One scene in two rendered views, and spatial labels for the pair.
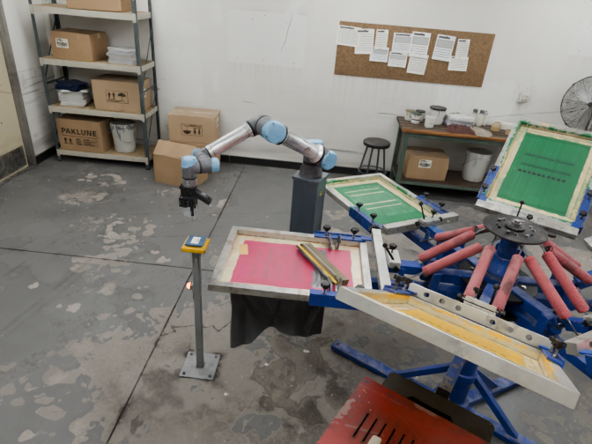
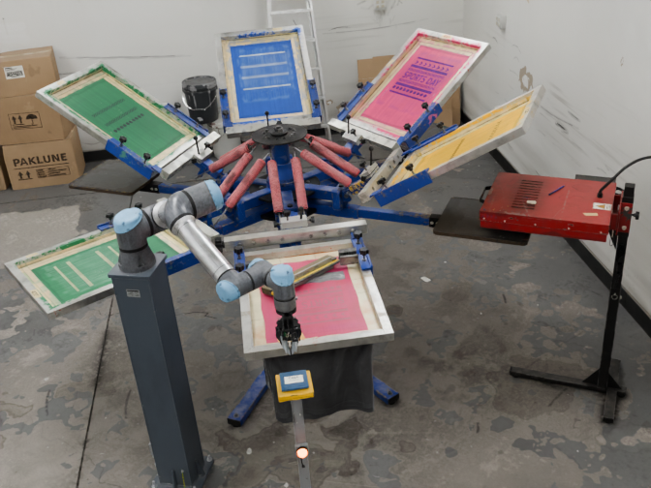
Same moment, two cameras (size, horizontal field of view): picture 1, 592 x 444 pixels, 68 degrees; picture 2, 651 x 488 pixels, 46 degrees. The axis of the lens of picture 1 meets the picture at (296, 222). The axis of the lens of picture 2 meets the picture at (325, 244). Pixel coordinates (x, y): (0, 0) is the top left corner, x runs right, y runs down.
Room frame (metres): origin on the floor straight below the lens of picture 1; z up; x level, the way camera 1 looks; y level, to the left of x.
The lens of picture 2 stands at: (2.25, 2.77, 2.76)
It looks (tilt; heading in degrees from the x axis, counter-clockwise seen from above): 29 degrees down; 262
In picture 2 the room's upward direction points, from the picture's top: 4 degrees counter-clockwise
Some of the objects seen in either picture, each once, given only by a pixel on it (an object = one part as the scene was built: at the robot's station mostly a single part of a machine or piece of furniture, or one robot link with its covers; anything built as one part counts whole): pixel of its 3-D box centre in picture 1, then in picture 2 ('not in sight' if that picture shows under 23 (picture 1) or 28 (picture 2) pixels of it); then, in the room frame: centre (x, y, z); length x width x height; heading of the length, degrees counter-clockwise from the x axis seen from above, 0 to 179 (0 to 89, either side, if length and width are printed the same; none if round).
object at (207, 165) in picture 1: (206, 164); (261, 274); (2.17, 0.49, 1.40); 0.11 x 0.11 x 0.08; 31
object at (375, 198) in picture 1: (393, 197); (131, 233); (2.73, -0.64, 1.05); 1.08 x 0.61 x 0.23; 28
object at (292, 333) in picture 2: (188, 195); (288, 322); (2.10, 0.58, 1.24); 0.09 x 0.08 x 0.12; 88
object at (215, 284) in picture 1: (294, 262); (307, 292); (1.96, -0.01, 0.97); 0.79 x 0.58 x 0.04; 88
